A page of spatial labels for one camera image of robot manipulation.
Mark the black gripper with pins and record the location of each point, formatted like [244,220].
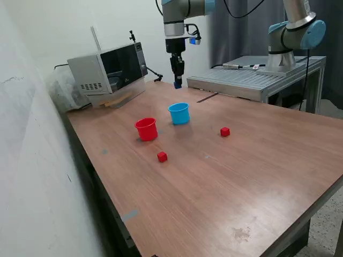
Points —
[175,45]

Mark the blue wooden cube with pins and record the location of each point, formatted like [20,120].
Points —
[177,85]

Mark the red wooden cube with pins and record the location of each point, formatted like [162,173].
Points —
[225,132]
[162,157]

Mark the silver blue UR5e robot arm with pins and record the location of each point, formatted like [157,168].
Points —
[174,10]

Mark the aluminium robot base table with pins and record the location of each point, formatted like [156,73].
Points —
[241,77]

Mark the blue plastic cup bin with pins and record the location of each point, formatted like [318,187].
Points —
[179,115]

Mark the red plastic cup bin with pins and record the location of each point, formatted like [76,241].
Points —
[146,131]

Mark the clear acrylic stand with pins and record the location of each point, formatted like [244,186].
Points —
[134,89]

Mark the long wooden stick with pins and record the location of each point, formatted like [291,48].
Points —
[120,99]

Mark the short wooden stick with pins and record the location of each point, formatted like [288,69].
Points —
[104,104]

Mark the white thin rod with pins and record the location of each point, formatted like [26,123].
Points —
[96,38]

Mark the silver microwave oven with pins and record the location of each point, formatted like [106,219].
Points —
[91,72]

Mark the large grey tape strip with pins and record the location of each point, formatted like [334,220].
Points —
[130,215]

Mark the blue lit wrist camera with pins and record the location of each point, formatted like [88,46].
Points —
[195,41]

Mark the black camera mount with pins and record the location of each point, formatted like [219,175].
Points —
[131,36]

